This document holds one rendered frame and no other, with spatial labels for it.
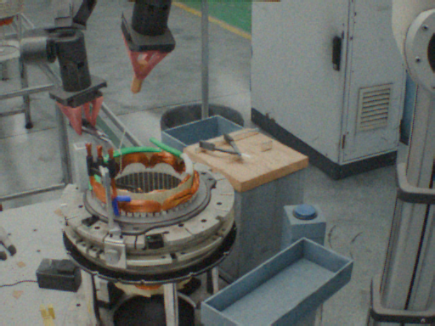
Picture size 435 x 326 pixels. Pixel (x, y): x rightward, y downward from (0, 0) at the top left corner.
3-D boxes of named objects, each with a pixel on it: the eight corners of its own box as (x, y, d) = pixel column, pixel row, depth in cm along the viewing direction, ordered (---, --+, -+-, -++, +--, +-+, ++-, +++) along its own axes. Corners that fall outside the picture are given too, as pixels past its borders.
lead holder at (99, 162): (86, 174, 100) (84, 154, 98) (110, 168, 102) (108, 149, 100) (93, 183, 97) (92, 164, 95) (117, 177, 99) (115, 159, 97)
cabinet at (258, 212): (187, 255, 151) (184, 158, 139) (245, 229, 161) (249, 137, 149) (237, 294, 137) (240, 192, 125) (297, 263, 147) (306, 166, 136)
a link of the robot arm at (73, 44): (76, 35, 109) (87, 25, 114) (42, 37, 110) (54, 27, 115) (81, 70, 112) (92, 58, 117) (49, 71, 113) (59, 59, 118)
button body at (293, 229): (282, 324, 127) (290, 224, 116) (275, 304, 133) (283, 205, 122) (313, 321, 128) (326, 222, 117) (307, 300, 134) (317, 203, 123)
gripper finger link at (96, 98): (63, 132, 123) (54, 91, 118) (92, 120, 127) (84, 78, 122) (81, 143, 118) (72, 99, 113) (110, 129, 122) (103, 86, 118)
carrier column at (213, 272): (204, 301, 131) (203, 220, 122) (214, 298, 132) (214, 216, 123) (210, 307, 129) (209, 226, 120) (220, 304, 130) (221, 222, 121)
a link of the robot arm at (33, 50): (70, -4, 108) (87, 2, 116) (16, 2, 109) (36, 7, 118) (69, 60, 109) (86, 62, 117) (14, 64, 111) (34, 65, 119)
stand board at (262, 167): (183, 158, 139) (183, 148, 138) (249, 137, 150) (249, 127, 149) (240, 193, 125) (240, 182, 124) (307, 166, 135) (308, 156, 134)
